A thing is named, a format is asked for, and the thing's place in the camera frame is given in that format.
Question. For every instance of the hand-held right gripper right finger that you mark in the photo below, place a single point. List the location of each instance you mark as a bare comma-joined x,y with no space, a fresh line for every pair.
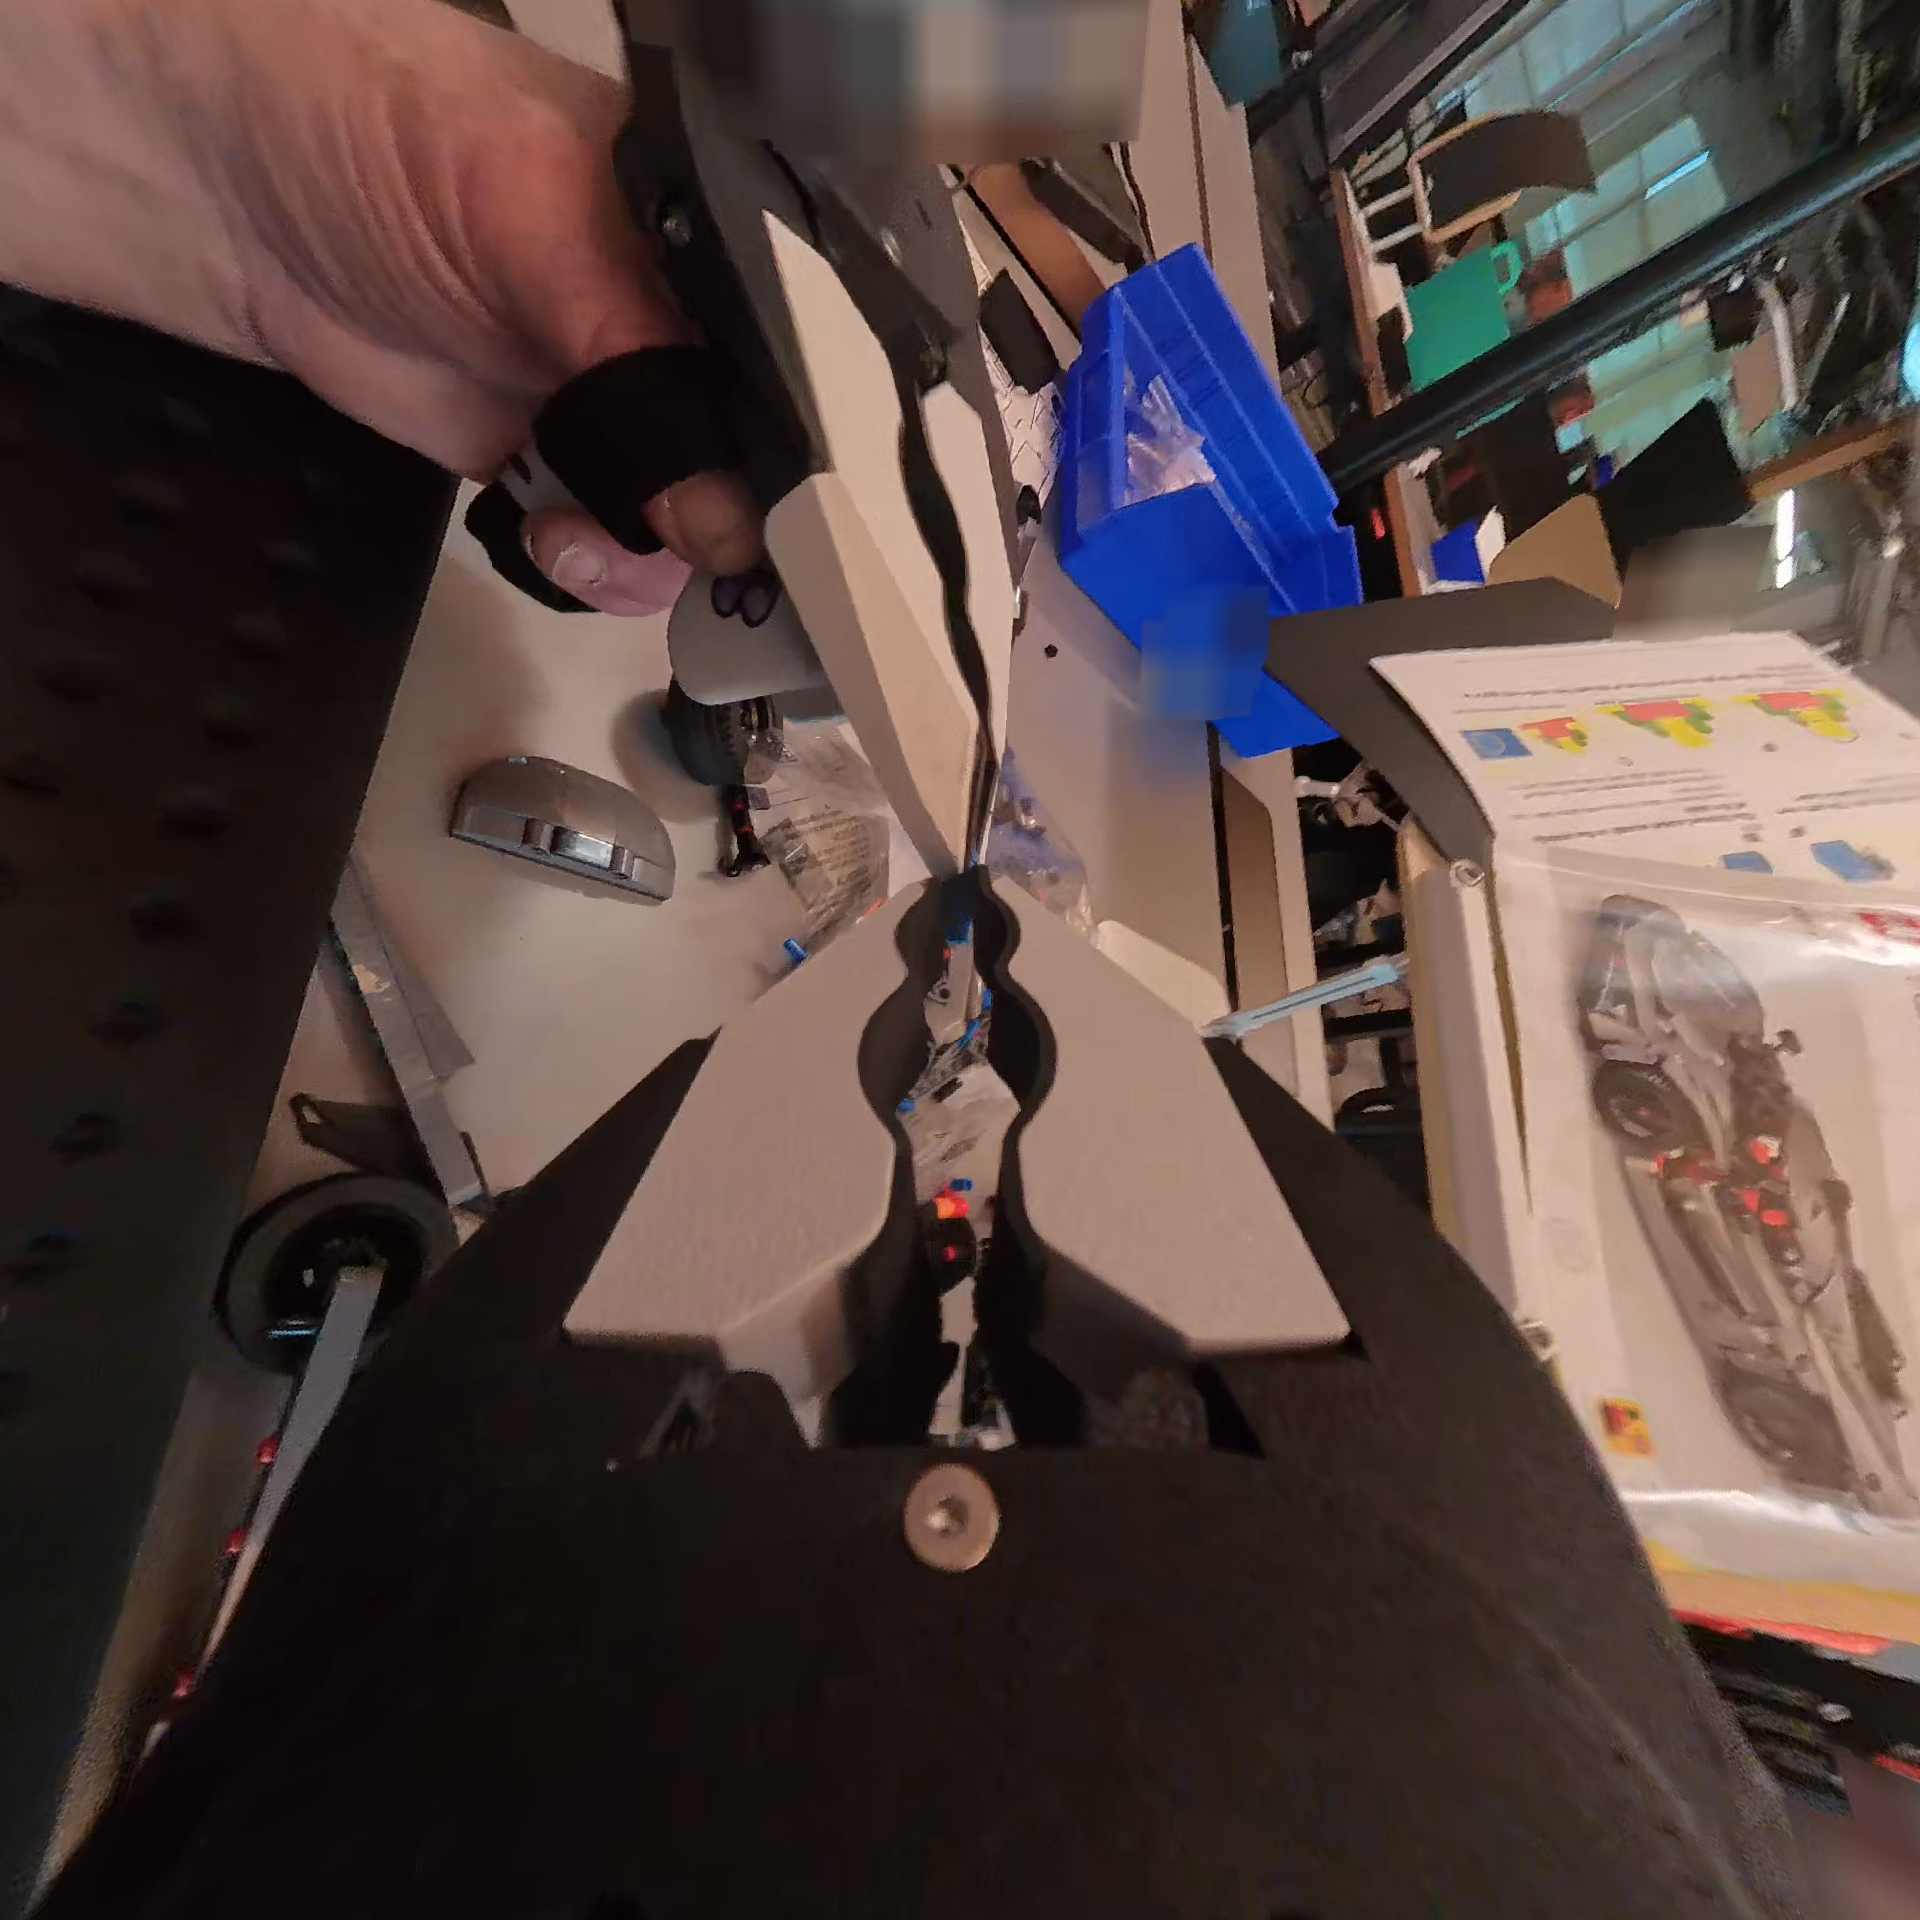
1184,1201

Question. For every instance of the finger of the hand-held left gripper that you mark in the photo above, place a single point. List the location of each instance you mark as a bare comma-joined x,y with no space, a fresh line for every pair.
870,628
975,509

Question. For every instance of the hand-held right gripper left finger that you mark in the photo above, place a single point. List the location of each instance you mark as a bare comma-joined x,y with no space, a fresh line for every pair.
750,1201

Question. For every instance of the dark toy set box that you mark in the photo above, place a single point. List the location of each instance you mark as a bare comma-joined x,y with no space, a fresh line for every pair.
1785,1710

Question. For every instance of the black foam pouch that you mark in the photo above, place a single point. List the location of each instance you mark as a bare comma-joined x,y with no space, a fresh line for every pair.
1017,331

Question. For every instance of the small black toy tyre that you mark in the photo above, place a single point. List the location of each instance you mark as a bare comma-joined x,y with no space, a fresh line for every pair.
720,734

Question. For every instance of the blue plastic bin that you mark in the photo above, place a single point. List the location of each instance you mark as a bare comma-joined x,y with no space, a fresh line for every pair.
1140,374

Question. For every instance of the small bag of black pins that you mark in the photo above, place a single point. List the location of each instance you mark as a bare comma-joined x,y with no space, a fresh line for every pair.
833,849

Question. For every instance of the white book stand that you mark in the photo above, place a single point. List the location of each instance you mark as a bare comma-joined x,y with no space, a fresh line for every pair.
1448,1049

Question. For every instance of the grey brick panel red pins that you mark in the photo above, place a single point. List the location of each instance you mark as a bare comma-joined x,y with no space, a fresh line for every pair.
562,826

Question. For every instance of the large black toy wheel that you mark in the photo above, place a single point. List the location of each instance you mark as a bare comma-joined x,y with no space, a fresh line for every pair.
300,1243

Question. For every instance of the green cover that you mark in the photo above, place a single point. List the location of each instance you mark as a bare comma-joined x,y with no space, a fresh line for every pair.
1463,322

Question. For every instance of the teal laptop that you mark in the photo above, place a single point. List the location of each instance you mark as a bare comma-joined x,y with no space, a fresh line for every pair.
1243,43

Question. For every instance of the building manual in plastic sleeve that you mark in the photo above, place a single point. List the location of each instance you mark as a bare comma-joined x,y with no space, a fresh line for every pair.
1724,1125

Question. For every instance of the black panel on white stand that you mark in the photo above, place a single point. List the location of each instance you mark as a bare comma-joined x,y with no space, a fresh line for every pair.
1500,164

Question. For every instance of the black metal pole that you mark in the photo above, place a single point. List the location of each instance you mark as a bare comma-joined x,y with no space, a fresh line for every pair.
1576,322

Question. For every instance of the black perforated board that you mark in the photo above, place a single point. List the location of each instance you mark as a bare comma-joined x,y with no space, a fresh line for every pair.
148,900

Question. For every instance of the black brick bracket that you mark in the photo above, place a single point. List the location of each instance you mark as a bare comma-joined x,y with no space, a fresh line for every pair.
352,1132

